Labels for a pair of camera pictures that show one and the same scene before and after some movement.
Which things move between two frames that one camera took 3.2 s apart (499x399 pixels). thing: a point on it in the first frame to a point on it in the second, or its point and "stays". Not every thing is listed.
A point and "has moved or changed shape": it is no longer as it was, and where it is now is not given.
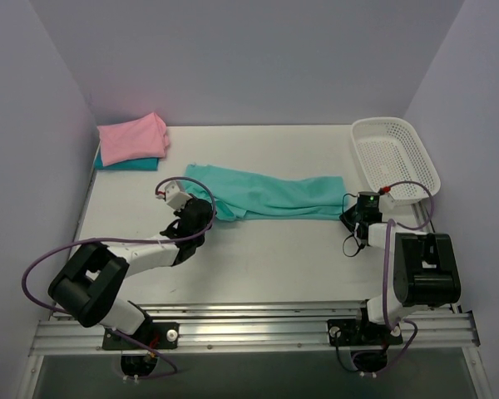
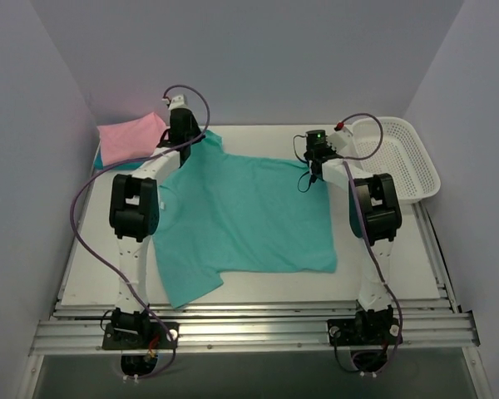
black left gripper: (202, 212) to (185, 146)
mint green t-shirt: (259, 194) has moved or changed shape
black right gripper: (351, 215) to (313, 162)
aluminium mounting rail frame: (255, 327) stays
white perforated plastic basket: (392, 155) stays
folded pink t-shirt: (143, 137) stays
